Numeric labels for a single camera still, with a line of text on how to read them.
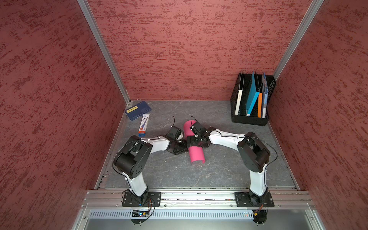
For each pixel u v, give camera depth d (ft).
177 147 2.66
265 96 2.84
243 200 2.42
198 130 2.48
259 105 3.03
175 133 2.54
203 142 2.28
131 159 1.57
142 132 3.29
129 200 2.35
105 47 2.87
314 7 2.33
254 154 1.67
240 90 2.86
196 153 2.84
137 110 3.74
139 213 2.35
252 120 3.46
